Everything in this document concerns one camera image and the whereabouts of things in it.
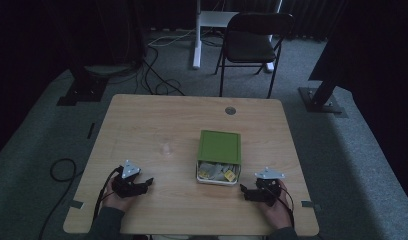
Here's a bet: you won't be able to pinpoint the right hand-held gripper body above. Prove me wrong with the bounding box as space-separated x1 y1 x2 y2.
249 166 287 208

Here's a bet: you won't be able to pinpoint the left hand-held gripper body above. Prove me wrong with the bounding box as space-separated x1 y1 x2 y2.
111 159 150 200

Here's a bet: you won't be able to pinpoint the white box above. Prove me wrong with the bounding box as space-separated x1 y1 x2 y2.
195 159 242 187

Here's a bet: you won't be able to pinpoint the green box lid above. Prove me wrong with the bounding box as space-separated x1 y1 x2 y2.
196 129 243 166

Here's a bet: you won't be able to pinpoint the person's left hand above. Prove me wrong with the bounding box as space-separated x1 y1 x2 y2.
102 178 137 213

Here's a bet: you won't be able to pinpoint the person's right hand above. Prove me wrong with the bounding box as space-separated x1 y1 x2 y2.
257 179 294 232

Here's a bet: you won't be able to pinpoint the pile of pale tea bags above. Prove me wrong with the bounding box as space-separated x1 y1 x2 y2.
197 161 240 183

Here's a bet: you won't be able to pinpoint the black slanted stand with base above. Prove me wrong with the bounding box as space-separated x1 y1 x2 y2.
297 49 349 118

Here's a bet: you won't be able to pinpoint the round grey stand base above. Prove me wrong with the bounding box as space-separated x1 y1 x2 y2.
84 63 135 78

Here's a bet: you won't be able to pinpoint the black folding chair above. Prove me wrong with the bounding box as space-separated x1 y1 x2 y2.
214 12 296 99

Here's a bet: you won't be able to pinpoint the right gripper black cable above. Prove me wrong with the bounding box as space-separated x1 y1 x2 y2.
265 179 296 229

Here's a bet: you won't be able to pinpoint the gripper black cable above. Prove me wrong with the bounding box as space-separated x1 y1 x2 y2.
265 179 296 229
92 165 124 223

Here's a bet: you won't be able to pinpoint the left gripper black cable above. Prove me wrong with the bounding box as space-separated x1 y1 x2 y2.
92 165 124 223

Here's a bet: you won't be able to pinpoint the black floor cable loop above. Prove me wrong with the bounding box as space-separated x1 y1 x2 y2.
37 157 85 240

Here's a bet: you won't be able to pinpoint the black stand with base plate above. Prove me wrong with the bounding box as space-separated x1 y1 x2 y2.
56 64 109 107

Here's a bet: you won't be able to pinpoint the tangled black floor cables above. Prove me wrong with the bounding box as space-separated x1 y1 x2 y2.
133 41 187 98

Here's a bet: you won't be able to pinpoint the white floor cable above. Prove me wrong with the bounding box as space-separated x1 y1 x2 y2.
147 28 197 48

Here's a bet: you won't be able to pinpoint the white desk frame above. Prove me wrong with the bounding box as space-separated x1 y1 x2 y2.
191 0 284 73

